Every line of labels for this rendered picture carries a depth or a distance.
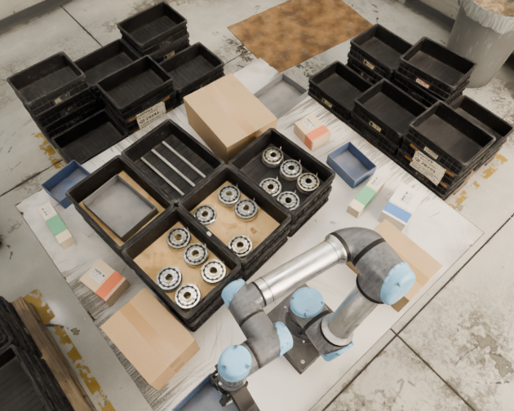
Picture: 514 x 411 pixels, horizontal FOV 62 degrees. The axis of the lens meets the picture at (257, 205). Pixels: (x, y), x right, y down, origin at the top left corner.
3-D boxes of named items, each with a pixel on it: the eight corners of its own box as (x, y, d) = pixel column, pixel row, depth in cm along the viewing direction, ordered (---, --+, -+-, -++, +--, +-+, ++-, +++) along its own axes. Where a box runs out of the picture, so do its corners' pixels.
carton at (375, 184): (356, 218, 205) (359, 212, 200) (346, 211, 207) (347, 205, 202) (383, 186, 214) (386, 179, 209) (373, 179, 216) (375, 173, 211)
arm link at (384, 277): (321, 320, 161) (391, 232, 122) (347, 355, 154) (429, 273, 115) (298, 334, 154) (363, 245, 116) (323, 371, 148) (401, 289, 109)
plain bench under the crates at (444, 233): (432, 285, 261) (485, 232, 200) (228, 491, 208) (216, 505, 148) (259, 131, 323) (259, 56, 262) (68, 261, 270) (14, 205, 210)
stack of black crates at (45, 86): (86, 99, 321) (62, 50, 282) (107, 121, 309) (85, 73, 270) (37, 125, 308) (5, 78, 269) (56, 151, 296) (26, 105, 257)
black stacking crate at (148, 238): (243, 276, 179) (241, 265, 169) (190, 327, 168) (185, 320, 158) (180, 218, 193) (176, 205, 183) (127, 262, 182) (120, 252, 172)
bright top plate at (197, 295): (206, 294, 170) (205, 294, 169) (187, 314, 166) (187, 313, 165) (188, 279, 173) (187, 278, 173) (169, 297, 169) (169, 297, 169)
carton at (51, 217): (77, 241, 199) (72, 236, 194) (64, 249, 197) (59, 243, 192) (54, 207, 209) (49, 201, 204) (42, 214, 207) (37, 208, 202)
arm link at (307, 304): (308, 290, 166) (311, 277, 154) (330, 319, 160) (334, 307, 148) (283, 307, 163) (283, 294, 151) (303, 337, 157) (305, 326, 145)
